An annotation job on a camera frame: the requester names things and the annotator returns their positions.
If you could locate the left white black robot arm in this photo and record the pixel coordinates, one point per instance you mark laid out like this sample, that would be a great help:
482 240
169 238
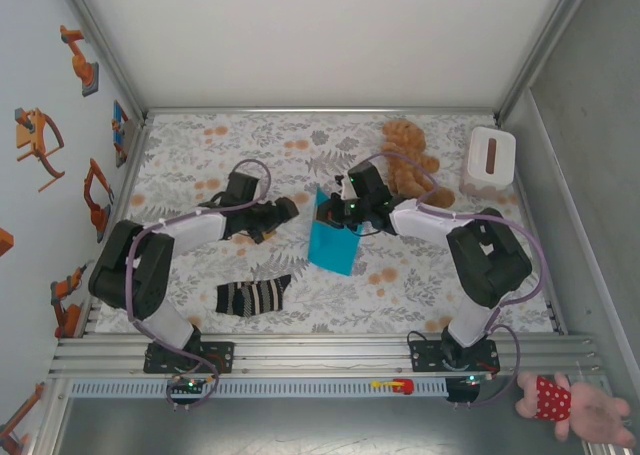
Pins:
130 275

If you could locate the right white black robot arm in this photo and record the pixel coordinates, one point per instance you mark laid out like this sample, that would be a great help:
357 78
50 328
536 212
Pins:
487 260

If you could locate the blue foam sheet right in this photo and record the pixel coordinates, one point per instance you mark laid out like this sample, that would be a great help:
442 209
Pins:
200 140

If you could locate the black beige striped sock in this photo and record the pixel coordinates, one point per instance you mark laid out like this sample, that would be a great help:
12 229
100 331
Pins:
250 297

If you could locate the brown teddy bear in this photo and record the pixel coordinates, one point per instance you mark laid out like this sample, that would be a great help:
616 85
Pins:
405 140

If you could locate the white tissue box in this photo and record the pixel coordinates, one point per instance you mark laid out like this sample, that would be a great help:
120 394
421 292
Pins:
487 160

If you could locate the red yellow small toy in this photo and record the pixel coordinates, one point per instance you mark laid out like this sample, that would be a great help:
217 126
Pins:
400 385

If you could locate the small circuit board with LEDs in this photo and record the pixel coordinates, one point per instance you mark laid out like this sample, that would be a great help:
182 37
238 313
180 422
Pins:
470 381
190 385

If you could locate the pink plush with dotted cloth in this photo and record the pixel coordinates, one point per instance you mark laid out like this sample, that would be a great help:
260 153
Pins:
590 417

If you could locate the thin aluminium frame rail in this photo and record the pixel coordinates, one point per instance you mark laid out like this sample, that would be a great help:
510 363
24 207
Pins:
320 110

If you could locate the wide aluminium frame rail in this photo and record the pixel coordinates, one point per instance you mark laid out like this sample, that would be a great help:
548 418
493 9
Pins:
325 355

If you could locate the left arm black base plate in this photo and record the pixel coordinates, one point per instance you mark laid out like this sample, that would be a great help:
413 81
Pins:
222 357

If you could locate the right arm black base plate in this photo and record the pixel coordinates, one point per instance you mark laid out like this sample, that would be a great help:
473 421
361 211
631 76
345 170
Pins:
422 357

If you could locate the blue orange machine wall sticker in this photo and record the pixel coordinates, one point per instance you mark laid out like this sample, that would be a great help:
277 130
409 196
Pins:
119 125

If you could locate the aluminium frame post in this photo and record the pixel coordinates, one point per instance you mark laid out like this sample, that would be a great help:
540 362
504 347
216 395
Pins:
540 50
100 40

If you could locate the orange claw wall sticker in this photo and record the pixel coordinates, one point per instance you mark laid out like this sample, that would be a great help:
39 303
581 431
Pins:
27 137

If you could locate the orange block wall sticker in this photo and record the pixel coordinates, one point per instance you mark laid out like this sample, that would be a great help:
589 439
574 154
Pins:
5 242

